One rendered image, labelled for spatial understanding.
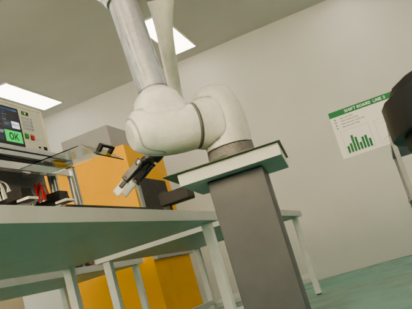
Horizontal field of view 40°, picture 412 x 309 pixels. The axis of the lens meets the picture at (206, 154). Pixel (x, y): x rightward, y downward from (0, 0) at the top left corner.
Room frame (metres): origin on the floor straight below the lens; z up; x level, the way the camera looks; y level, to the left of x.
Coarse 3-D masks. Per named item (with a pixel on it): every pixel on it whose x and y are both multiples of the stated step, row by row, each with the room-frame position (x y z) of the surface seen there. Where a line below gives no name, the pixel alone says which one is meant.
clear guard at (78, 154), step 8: (64, 152) 2.20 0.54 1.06; (72, 152) 2.23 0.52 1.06; (80, 152) 2.27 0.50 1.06; (88, 152) 2.30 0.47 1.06; (96, 152) 2.18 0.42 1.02; (104, 152) 2.29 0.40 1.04; (40, 160) 2.23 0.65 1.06; (48, 160) 2.25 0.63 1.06; (56, 160) 2.28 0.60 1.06; (64, 160) 2.32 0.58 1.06; (72, 160) 2.36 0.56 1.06; (80, 160) 2.39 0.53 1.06; (64, 168) 2.45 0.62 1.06
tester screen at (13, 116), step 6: (0, 108) 2.10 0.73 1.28; (6, 108) 2.14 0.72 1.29; (0, 114) 2.10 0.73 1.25; (6, 114) 2.13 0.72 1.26; (12, 114) 2.17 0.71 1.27; (0, 120) 2.09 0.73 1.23; (12, 120) 2.16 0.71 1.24; (0, 126) 2.08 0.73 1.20; (6, 126) 2.12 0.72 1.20; (0, 132) 2.07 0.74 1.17
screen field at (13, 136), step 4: (8, 132) 2.12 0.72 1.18; (12, 132) 2.15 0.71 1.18; (16, 132) 2.17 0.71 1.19; (20, 132) 2.20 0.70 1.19; (8, 136) 2.11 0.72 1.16; (12, 136) 2.14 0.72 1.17; (16, 136) 2.16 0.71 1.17; (20, 136) 2.19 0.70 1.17; (8, 140) 2.11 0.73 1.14; (12, 140) 2.13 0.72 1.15; (16, 140) 2.16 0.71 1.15; (20, 140) 2.18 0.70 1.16
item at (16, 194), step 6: (12, 192) 1.99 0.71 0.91; (18, 192) 1.99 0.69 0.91; (24, 192) 2.00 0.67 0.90; (30, 192) 2.03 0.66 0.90; (12, 198) 1.99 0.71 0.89; (18, 198) 1.98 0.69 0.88; (24, 198) 1.98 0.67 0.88; (30, 198) 1.99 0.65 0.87; (36, 198) 2.02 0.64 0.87; (0, 204) 2.01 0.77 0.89; (6, 204) 2.01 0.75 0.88; (12, 204) 2.04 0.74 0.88
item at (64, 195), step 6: (54, 192) 2.22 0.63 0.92; (60, 192) 2.22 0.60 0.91; (66, 192) 2.27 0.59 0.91; (48, 198) 2.23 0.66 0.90; (54, 198) 2.22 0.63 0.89; (60, 198) 2.21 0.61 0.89; (66, 198) 2.21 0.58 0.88; (36, 204) 2.24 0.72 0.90; (42, 204) 2.24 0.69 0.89; (48, 204) 2.24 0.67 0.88; (54, 204) 2.27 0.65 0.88; (60, 204) 2.26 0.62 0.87
